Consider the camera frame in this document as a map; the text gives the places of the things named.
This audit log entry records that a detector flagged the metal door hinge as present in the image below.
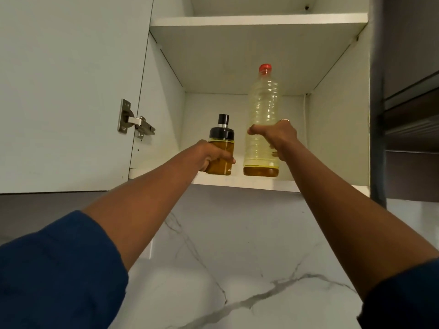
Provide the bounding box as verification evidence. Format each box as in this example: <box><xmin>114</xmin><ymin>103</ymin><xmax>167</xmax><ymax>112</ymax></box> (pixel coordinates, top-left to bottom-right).
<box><xmin>118</xmin><ymin>99</ymin><xmax>156</xmax><ymax>140</ymax></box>

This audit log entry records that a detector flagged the person's left forearm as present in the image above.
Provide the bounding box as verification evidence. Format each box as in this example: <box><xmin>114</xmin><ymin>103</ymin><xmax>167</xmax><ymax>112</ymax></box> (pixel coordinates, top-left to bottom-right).
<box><xmin>82</xmin><ymin>143</ymin><xmax>206</xmax><ymax>272</ymax></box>

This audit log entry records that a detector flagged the large clear plastic oil bottle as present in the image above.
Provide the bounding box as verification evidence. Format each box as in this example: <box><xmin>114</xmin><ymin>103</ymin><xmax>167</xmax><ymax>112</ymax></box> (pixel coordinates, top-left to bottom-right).
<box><xmin>243</xmin><ymin>73</ymin><xmax>283</xmax><ymax>178</ymax></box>

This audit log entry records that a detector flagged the person's right forearm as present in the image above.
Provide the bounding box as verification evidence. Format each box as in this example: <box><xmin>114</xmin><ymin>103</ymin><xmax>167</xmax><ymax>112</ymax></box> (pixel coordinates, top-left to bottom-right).
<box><xmin>280</xmin><ymin>140</ymin><xmax>439</xmax><ymax>301</ymax></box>

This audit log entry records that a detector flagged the blue right shirt sleeve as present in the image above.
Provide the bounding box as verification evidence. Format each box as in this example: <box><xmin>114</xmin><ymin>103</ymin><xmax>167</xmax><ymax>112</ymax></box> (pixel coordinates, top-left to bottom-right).
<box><xmin>356</xmin><ymin>258</ymin><xmax>439</xmax><ymax>329</ymax></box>

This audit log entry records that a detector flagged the small glass oil dispenser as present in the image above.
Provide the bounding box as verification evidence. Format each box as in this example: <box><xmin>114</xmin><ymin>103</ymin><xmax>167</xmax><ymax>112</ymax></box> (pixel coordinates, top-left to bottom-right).
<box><xmin>205</xmin><ymin>138</ymin><xmax>236</xmax><ymax>176</ymax></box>

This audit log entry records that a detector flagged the person's right hand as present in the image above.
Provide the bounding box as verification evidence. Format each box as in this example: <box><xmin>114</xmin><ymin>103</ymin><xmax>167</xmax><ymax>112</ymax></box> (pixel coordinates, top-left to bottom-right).
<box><xmin>246</xmin><ymin>118</ymin><xmax>298</xmax><ymax>162</ymax></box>

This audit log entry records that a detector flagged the steel range hood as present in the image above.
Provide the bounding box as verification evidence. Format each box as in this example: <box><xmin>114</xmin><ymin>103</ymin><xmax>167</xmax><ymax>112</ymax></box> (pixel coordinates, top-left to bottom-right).
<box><xmin>370</xmin><ymin>0</ymin><xmax>439</xmax><ymax>203</ymax></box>

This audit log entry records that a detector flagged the person's left hand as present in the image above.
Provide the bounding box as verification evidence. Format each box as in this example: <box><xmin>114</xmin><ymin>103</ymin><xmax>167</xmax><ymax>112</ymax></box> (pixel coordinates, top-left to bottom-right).
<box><xmin>195</xmin><ymin>139</ymin><xmax>236</xmax><ymax>172</ymax></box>

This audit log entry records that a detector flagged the white cabinet shelf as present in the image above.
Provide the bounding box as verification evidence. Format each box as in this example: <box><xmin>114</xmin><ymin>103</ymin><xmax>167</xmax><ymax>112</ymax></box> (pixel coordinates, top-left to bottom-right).
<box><xmin>150</xmin><ymin>12</ymin><xmax>369</xmax><ymax>96</ymax></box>

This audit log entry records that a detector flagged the brown cabinet door with papers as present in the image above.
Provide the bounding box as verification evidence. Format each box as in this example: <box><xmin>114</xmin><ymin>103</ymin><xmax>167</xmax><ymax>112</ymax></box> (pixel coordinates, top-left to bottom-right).
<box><xmin>0</xmin><ymin>0</ymin><xmax>154</xmax><ymax>195</ymax></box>

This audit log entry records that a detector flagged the wall cabinet with white interior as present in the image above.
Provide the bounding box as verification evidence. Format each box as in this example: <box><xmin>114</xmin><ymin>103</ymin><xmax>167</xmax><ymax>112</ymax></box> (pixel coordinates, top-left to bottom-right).
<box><xmin>128</xmin><ymin>0</ymin><xmax>386</xmax><ymax>208</ymax></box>

